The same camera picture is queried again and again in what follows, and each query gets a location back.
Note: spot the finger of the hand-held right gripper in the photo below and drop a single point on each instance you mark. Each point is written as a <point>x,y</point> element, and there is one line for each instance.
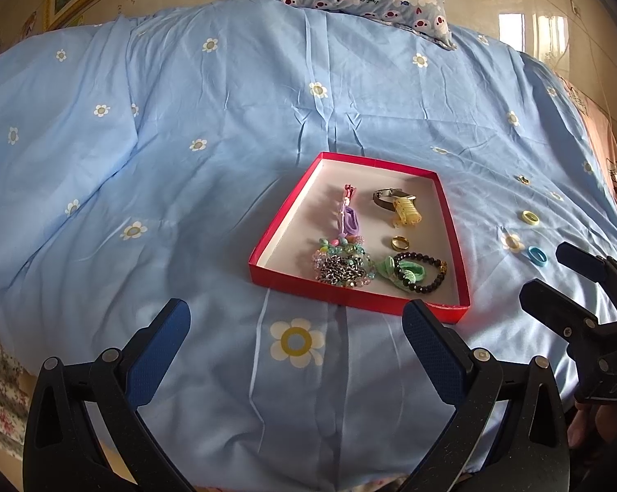
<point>582,260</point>
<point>549,302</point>

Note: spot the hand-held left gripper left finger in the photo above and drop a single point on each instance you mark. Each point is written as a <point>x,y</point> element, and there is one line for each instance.
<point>157,348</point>

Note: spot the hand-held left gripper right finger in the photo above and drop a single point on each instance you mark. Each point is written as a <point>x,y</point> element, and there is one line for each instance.
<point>434,353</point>

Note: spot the green scrunchie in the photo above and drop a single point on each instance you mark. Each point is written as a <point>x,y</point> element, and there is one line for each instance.
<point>385,266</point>

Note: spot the yellow claw hair clip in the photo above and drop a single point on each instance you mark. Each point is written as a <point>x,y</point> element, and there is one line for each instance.
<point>408,212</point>

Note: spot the red cardboard box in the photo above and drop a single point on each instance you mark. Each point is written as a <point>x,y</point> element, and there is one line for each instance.
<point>298,246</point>

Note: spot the person's right hand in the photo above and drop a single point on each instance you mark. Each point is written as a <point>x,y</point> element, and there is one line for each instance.
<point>595,423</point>

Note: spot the pink printed sheet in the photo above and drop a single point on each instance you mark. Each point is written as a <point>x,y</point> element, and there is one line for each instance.
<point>613,164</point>

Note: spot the green face wrist watch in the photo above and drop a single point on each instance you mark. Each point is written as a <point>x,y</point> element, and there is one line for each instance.
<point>382,200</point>

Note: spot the floral bed sheet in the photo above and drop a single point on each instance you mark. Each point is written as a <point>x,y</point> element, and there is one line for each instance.
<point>1,394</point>

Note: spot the blue floral blanket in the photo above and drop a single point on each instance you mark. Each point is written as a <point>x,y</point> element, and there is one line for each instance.
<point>185,112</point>

